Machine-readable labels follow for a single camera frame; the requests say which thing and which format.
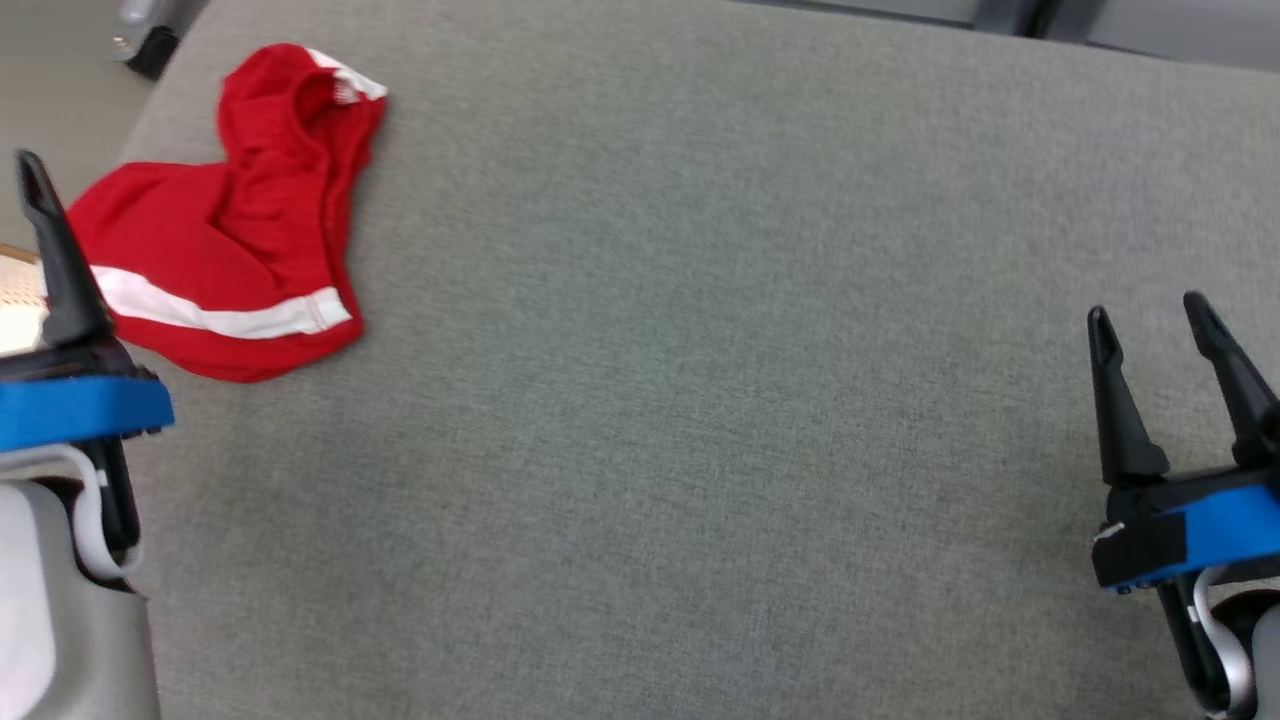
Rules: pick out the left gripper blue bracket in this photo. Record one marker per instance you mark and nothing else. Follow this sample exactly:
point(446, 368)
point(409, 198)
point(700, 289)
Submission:
point(80, 410)

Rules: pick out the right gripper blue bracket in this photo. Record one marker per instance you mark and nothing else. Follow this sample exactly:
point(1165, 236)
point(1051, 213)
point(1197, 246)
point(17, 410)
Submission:
point(1230, 525)

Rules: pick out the red shorts white stripe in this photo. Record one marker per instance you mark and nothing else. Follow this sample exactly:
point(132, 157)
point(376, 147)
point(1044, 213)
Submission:
point(230, 220)

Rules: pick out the grey wheeled metal frame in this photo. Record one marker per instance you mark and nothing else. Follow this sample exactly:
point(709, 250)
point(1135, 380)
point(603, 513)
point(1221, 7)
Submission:
point(150, 45)

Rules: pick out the grey partition double post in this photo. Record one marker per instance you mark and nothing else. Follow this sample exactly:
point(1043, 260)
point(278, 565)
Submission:
point(1015, 12)

